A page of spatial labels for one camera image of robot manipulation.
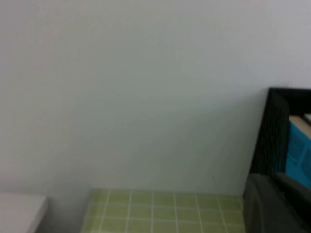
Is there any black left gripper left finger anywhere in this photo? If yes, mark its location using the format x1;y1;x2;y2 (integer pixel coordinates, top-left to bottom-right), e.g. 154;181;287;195
244;173;311;233

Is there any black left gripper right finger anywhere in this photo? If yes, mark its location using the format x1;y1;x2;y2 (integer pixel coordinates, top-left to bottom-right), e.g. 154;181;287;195
276;172;311;209

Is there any blue spine book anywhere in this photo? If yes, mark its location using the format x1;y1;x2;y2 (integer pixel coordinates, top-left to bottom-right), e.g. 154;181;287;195
284;115;311;189

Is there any black plastic book holder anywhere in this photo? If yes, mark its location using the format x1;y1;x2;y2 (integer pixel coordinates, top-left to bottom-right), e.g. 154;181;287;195
250;87;311;176

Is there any green checked tablecloth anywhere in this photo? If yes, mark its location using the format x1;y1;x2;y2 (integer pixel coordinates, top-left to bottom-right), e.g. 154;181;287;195
80;188;246;233

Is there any white cabinet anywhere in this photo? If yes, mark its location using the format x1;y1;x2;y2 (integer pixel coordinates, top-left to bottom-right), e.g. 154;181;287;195
0;192;49;233

